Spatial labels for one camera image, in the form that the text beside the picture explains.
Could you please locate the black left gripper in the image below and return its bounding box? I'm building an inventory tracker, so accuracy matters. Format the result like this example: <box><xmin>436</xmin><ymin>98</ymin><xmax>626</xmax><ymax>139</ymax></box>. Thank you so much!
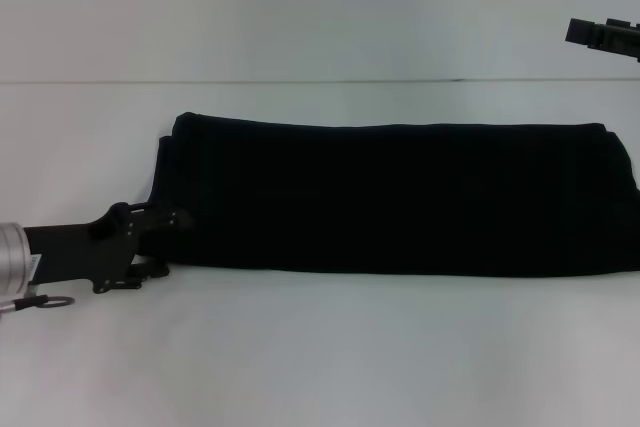
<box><xmin>22</xmin><ymin>199</ymin><xmax>195</xmax><ymax>294</ymax></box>

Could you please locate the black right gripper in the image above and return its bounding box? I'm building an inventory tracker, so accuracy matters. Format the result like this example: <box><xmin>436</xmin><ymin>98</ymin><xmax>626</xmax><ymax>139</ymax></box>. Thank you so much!
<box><xmin>564</xmin><ymin>17</ymin><xmax>640</xmax><ymax>64</ymax></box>

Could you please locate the black shirt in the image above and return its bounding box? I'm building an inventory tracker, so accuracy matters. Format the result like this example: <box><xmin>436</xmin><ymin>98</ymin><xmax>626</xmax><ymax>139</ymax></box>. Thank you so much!
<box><xmin>141</xmin><ymin>110</ymin><xmax>640</xmax><ymax>279</ymax></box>

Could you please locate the grey left arm cable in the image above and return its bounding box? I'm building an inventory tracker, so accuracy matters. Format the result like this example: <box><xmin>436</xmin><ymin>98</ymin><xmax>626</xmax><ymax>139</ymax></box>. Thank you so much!
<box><xmin>0</xmin><ymin>295</ymin><xmax>76</xmax><ymax>319</ymax></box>

